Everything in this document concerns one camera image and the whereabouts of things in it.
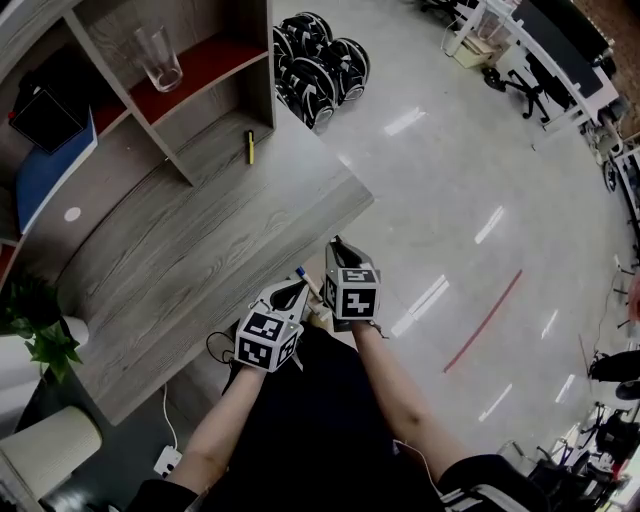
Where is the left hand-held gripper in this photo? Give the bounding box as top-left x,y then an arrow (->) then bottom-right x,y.
233,278 -> 311,374

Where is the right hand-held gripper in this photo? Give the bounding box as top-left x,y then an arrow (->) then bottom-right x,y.
322,235 -> 381,321

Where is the blue-capped marker pen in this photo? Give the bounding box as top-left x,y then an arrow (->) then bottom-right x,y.
294,266 -> 321,304

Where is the wooden drawer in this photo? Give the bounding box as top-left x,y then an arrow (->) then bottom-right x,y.
284,264 -> 351,334

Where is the person's left forearm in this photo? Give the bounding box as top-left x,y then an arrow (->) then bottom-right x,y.
164,367 -> 266,494

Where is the person's right forearm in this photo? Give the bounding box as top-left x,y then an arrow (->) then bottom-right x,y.
352,319 -> 481,484

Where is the grey wooden desk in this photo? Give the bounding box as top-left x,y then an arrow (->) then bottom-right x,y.
0,107 -> 375,426

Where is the black office chair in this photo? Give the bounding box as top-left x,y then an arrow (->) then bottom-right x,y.
482,52 -> 576,124

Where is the long white office desk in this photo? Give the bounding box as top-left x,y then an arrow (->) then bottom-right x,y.
442,0 -> 640,146

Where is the person's black clothing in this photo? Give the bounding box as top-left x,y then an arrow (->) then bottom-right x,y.
134,319 -> 551,512

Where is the red floor tape strip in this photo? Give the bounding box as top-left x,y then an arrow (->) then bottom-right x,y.
442,269 -> 524,375

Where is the white power strip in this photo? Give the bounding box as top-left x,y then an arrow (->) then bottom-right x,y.
152,444 -> 184,479

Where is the green potted plant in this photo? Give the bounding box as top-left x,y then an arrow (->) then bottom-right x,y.
0,277 -> 91,384

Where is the cream storage crate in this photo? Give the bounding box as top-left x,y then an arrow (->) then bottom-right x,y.
452,34 -> 506,69

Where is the blue book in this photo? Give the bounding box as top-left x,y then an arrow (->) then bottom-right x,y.
14,107 -> 100,236

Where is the clear drinking glass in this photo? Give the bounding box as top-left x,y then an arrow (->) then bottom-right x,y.
132,24 -> 185,95

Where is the white wheeled device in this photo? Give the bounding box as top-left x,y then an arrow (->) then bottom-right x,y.
602,144 -> 640,194

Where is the black floor device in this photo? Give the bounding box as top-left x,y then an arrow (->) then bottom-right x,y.
588,349 -> 640,401

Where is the black square box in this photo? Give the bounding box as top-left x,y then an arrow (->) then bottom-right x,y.
8,84 -> 91,156

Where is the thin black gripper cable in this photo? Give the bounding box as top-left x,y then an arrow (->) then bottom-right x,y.
206,329 -> 241,364

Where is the white power cable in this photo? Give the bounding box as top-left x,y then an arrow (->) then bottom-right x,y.
162,382 -> 180,450

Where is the black metal-frame chair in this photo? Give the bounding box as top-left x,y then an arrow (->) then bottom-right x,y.
497,439 -> 631,512

